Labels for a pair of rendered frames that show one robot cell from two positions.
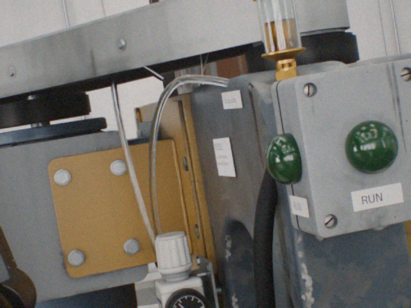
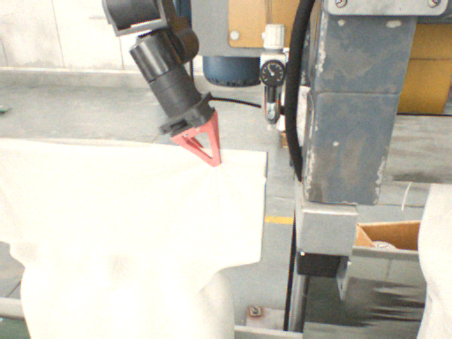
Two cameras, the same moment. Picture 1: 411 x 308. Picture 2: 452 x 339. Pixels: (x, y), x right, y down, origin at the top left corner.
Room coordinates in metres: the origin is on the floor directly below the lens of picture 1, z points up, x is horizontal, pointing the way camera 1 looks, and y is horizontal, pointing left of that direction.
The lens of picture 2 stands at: (0.18, -0.08, 1.25)
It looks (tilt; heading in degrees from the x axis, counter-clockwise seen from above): 25 degrees down; 20
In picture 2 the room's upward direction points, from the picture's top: straight up
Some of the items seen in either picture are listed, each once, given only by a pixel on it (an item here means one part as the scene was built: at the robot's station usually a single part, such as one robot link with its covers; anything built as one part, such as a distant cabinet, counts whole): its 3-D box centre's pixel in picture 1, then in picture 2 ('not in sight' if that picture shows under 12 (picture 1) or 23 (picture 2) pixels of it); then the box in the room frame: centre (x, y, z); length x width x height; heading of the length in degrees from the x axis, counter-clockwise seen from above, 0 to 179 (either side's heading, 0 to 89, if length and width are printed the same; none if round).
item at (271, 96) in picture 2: not in sight; (271, 103); (0.70, 0.04, 1.11); 0.03 x 0.03 x 0.06
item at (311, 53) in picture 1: (301, 57); not in sight; (0.67, -0.09, 1.35); 0.09 x 0.09 x 0.03
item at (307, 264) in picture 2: not in sight; (320, 252); (0.53, -0.07, 0.98); 0.09 x 0.05 x 0.05; 12
